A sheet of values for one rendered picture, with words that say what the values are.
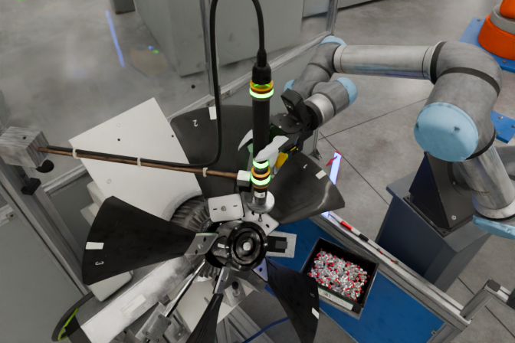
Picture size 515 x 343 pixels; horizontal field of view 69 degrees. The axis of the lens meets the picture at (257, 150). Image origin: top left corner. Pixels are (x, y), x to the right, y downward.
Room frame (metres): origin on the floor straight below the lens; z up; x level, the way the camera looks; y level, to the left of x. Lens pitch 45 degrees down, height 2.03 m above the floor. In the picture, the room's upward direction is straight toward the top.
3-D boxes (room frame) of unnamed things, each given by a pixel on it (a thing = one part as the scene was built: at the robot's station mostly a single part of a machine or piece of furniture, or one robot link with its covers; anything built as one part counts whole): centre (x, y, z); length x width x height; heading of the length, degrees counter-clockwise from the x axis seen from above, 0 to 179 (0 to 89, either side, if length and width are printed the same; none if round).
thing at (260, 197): (0.58, -0.01, 1.46); 0.04 x 0.04 x 0.46
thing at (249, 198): (0.59, 0.00, 1.31); 0.09 x 0.07 x 0.10; 80
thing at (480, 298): (0.46, -0.64, 0.96); 0.03 x 0.03 x 0.20; 45
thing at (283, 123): (0.66, -0.08, 1.44); 0.12 x 0.08 x 0.09; 135
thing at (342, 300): (0.60, -0.27, 0.85); 0.22 x 0.17 x 0.07; 61
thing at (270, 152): (0.57, -0.03, 1.44); 0.09 x 0.03 x 0.06; 145
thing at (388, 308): (0.77, -0.33, 0.45); 0.82 x 0.02 x 0.66; 45
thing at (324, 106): (0.72, -0.14, 1.45); 0.08 x 0.05 x 0.08; 45
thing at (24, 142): (0.70, 0.61, 1.35); 0.10 x 0.07 x 0.09; 80
